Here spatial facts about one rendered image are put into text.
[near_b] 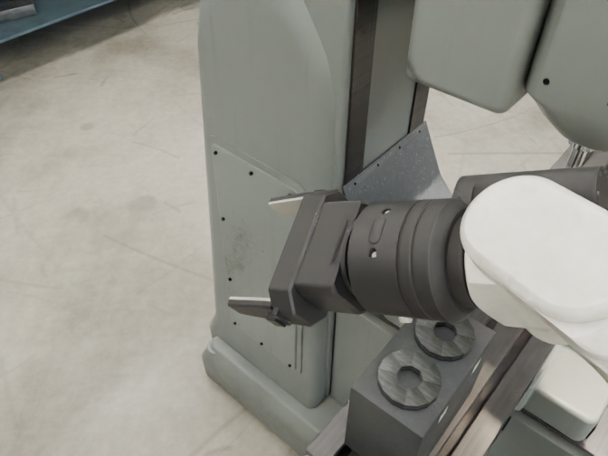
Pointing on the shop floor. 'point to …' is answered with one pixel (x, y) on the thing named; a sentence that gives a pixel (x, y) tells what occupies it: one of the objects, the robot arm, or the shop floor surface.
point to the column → (292, 147)
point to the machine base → (266, 397)
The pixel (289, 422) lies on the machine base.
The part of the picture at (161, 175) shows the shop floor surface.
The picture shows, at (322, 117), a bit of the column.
